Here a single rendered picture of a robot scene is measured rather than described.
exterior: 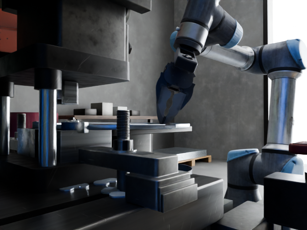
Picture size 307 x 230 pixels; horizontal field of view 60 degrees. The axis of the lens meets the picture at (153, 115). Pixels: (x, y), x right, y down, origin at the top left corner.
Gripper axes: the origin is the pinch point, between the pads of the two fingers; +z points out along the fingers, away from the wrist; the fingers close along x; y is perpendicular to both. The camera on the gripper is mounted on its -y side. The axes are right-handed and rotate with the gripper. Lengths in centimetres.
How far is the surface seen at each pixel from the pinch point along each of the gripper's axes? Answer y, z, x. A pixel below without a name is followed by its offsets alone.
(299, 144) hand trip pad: -27.5, -1.8, -16.4
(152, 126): -22.2, 2.5, 4.0
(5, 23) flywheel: 12, -11, 48
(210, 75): 468, -136, -119
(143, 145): -11.0, 6.7, 3.5
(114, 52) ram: -19.2, -7.1, 13.8
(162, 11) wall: 510, -246, 17
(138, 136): -12.0, 5.2, 5.2
